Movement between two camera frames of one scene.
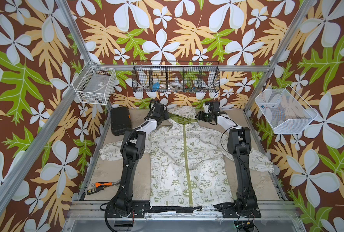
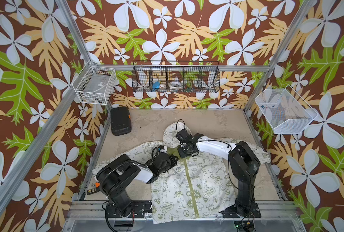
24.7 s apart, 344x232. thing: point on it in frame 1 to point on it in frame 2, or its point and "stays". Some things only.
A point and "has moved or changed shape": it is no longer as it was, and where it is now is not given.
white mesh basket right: x=286 y=112 stays
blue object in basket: x=156 y=85 stays
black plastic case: x=120 y=120 stays
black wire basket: x=173 y=76 stays
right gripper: x=201 y=116 to x=181 y=153
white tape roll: x=177 y=84 stays
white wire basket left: x=94 y=83 stays
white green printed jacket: x=185 y=158 has moved or changed shape
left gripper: x=166 y=113 to x=173 y=162
